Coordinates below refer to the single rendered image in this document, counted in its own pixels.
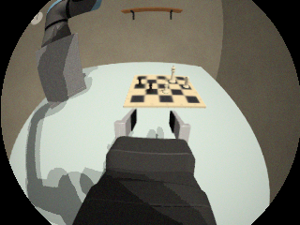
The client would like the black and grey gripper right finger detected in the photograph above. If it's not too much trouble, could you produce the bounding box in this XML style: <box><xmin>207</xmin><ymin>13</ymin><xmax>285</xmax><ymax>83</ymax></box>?
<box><xmin>169</xmin><ymin>111</ymin><xmax>191</xmax><ymax>143</ymax></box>

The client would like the white chess king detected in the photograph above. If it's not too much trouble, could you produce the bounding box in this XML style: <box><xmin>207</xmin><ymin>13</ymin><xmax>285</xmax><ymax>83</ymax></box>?
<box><xmin>169</xmin><ymin>66</ymin><xmax>175</xmax><ymax>83</ymax></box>

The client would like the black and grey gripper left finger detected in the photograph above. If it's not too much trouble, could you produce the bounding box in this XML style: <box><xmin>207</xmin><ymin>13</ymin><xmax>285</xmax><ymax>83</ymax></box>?
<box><xmin>114</xmin><ymin>109</ymin><xmax>137</xmax><ymax>139</ymax></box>

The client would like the white pawn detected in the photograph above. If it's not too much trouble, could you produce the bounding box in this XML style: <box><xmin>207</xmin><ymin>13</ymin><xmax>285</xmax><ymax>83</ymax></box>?
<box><xmin>162</xmin><ymin>82</ymin><xmax>169</xmax><ymax>94</ymax></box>

